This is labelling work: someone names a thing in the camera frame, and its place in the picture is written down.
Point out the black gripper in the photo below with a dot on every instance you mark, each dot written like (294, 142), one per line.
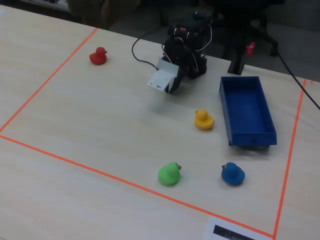
(175, 84)

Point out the green rubber duck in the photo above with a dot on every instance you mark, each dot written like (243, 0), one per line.
(168, 174)

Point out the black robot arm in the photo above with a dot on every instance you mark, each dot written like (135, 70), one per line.
(197, 37)

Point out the yellow rubber duck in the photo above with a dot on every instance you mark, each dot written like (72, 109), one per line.
(204, 120)

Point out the blue rectangular plastic box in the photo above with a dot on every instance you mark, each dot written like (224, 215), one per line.
(246, 110)

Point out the red rubber duck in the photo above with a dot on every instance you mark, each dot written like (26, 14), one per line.
(98, 56)

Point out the blue rubber duck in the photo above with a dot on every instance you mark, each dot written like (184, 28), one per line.
(233, 173)

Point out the black clamp stand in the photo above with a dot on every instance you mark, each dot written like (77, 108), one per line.
(237, 63)

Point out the long orange tape line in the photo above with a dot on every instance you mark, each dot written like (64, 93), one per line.
(130, 183)

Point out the white paper with black print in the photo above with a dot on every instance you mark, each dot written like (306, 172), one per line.
(225, 230)

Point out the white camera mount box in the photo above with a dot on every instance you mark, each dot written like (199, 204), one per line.
(161, 77)

